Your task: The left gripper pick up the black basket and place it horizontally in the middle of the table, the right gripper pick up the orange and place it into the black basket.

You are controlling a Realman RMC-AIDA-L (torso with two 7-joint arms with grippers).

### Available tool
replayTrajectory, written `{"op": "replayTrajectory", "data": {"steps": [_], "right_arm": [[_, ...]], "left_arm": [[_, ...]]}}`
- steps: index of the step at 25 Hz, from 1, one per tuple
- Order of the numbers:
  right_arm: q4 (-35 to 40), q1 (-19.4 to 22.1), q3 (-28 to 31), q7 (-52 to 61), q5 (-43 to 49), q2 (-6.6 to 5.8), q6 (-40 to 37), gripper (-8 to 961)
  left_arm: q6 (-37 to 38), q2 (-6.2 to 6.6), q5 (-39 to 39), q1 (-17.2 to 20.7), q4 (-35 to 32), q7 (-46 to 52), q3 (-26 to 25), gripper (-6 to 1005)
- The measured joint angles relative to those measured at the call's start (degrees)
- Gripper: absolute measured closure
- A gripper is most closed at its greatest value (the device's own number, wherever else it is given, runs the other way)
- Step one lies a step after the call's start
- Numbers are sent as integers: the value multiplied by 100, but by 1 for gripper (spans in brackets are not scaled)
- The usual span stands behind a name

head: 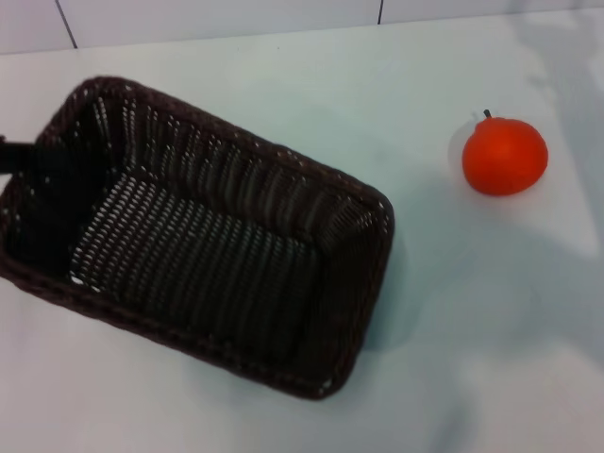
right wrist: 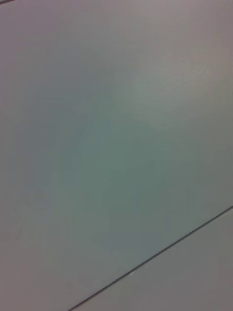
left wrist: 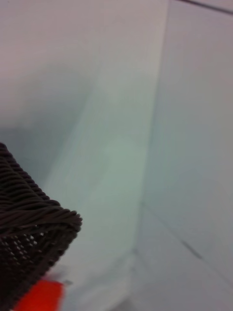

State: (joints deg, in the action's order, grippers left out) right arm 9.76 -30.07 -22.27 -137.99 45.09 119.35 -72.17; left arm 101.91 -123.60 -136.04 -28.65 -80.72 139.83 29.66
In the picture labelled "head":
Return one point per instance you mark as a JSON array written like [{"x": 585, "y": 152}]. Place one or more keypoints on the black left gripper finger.
[{"x": 19, "y": 156}]

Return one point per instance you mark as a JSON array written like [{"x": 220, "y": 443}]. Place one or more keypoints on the orange fruit with stem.
[{"x": 505, "y": 156}]

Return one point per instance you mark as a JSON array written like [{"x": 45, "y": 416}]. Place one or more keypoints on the dark brown woven basket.
[{"x": 212, "y": 264}]

